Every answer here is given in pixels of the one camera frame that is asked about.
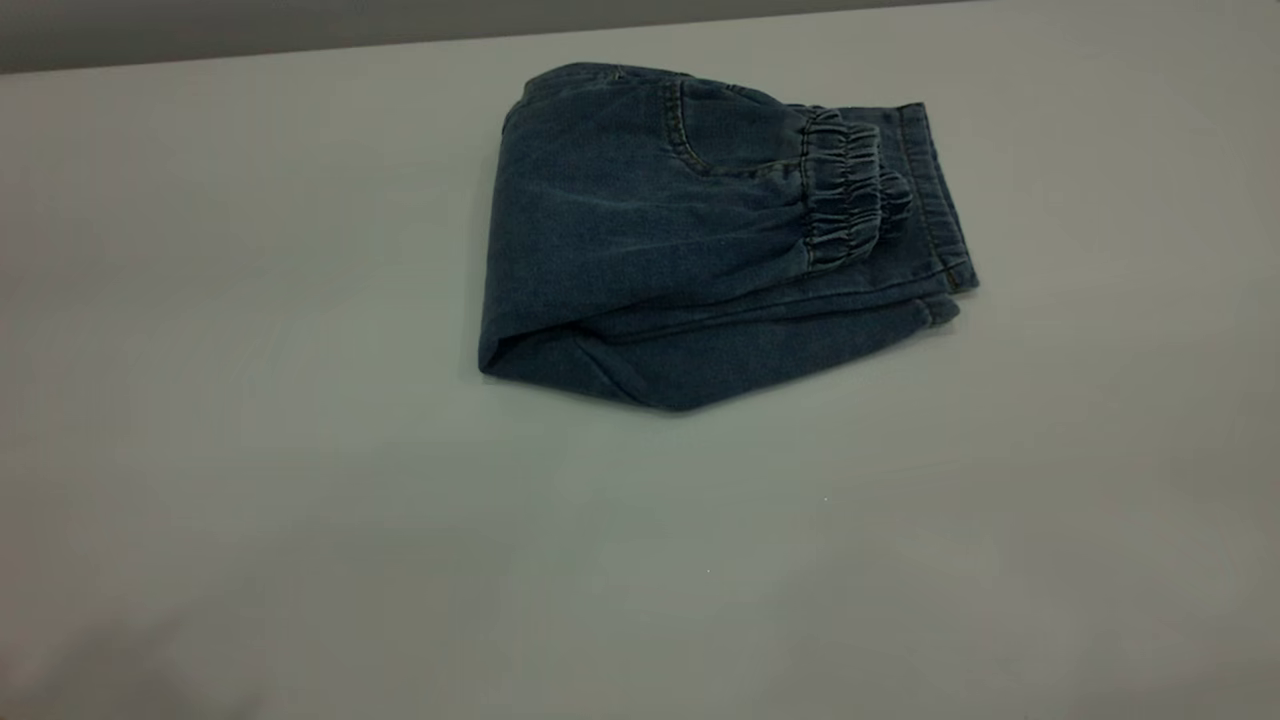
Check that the white table cover sheet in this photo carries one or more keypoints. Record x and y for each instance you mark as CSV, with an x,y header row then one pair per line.
x,y
640,550

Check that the blue denim shorts with print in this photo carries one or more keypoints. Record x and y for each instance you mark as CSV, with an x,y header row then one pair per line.
x,y
650,220

